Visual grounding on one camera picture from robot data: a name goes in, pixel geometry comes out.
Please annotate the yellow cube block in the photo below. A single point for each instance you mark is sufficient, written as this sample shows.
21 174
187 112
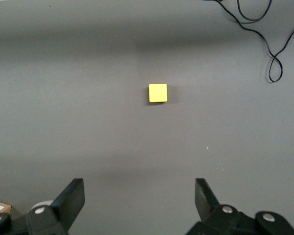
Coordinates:
158 93

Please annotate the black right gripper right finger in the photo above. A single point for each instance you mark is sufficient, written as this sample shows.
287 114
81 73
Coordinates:
205 203

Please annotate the dark grey table mat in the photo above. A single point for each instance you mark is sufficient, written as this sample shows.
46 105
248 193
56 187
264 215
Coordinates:
147 137

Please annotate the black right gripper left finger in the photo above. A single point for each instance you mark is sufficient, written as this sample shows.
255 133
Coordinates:
71 200

